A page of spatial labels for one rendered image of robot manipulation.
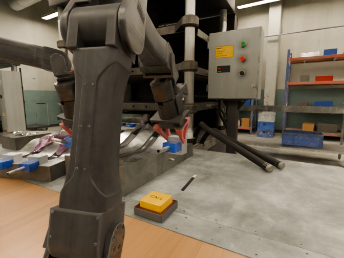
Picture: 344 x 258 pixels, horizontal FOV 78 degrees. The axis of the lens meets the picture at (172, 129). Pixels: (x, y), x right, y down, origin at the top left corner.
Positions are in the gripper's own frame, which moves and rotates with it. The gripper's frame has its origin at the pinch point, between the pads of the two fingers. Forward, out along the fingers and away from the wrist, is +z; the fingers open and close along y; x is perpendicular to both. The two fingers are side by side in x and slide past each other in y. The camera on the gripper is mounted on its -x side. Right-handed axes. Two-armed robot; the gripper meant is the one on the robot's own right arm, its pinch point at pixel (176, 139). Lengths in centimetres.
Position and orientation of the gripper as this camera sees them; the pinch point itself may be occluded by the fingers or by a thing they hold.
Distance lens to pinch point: 66.7
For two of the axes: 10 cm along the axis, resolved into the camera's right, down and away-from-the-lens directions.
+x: -4.2, 5.7, -7.0
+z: 2.3, 8.2, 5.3
